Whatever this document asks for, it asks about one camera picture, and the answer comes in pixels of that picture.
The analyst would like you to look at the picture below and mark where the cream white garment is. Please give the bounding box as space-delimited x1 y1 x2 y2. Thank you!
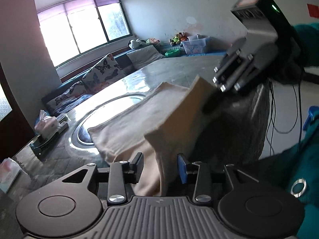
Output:
88 76 216 196

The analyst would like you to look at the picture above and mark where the dark gloved right hand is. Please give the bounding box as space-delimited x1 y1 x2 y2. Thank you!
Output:
269 23 318 85

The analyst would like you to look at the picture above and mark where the grey quilted star table cover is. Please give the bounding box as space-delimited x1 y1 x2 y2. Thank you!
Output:
1 56 270 207

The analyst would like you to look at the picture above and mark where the round black table heater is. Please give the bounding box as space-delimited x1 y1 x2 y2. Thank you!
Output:
69 93 146 151

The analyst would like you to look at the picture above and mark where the clear plastic storage box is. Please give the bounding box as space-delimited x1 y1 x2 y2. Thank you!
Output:
182 37 211 55

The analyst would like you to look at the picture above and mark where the colourful plush toy pile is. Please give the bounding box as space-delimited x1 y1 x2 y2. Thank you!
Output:
169 32 188 46

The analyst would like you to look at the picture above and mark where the flat butterfly print pillow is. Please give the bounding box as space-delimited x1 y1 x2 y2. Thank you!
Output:
45 80 94 116

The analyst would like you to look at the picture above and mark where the green plastic bowl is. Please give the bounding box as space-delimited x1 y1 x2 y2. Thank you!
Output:
164 49 182 58

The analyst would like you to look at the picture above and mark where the teal tray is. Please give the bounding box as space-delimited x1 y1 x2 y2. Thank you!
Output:
29 121 69 156

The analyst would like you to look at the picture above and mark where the pink tissue box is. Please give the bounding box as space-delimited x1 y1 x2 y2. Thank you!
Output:
35 110 60 139

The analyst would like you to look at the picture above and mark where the upright butterfly print pillow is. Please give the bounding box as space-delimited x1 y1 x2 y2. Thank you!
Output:
82 53 125 93

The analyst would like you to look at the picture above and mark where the blue corner sofa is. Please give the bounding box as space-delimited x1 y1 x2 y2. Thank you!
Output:
40 42 228 116

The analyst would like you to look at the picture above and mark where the grey cushion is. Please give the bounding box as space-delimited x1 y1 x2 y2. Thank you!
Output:
127 45 165 70

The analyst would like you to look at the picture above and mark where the black and white plush toy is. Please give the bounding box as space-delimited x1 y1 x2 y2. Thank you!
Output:
128 39 147 50

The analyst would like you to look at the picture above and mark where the soft tissue pack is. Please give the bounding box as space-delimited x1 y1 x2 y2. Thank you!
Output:
0 158 21 193

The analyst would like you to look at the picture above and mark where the black cable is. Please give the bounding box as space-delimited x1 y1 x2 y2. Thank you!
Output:
265 79 303 159

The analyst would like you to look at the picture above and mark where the window with frame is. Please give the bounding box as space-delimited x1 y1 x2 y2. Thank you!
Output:
37 0 132 68

